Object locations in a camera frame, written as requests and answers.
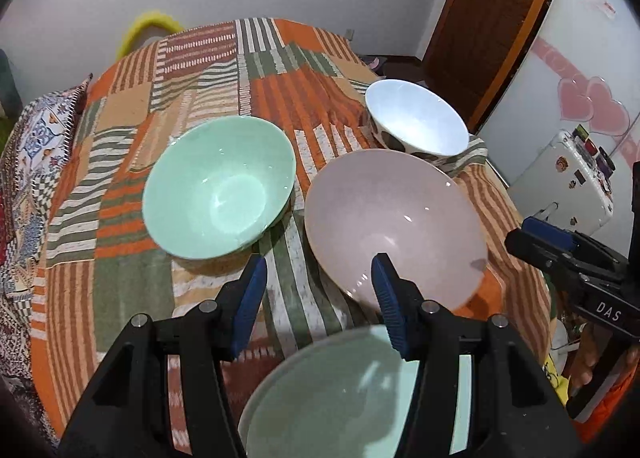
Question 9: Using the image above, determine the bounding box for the white bowl with spotted outside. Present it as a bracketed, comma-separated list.
[364, 79, 471, 161]

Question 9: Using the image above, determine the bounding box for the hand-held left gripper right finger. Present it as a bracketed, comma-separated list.
[371, 253, 583, 458]

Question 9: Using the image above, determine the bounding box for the grey green plush toy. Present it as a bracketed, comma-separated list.
[0, 49, 22, 119]

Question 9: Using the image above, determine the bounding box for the person's right hand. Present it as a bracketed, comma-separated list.
[569, 332, 599, 398]

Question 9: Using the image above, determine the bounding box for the white suitcase with stickers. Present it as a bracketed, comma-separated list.
[505, 129, 617, 239]

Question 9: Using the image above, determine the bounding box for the mint green plate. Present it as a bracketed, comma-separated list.
[237, 325, 473, 458]

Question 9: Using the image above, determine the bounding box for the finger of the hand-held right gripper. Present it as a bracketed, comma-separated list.
[505, 229, 601, 289]
[522, 217, 626, 271]

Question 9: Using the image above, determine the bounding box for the yellow printed cloth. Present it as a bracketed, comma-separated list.
[542, 353, 571, 401]

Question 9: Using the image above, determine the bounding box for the mint green bowl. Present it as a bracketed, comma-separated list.
[142, 116, 297, 260]

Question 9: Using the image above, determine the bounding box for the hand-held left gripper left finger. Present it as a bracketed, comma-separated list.
[57, 254, 271, 458]

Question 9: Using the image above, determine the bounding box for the yellow foam arch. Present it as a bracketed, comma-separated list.
[116, 11, 184, 59]

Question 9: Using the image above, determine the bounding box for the brown wooden door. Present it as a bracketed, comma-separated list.
[422, 0, 571, 131]

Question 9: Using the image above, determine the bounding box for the patterned quilt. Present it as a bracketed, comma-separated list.
[0, 73, 93, 439]

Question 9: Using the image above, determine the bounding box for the pink bowl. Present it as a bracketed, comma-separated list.
[304, 149, 488, 313]

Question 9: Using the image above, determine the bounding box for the orange striped patchwork blanket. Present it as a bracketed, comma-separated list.
[30, 17, 553, 458]

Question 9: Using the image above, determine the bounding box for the white sliding wardrobe heart print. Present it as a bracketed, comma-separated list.
[475, 0, 640, 199]

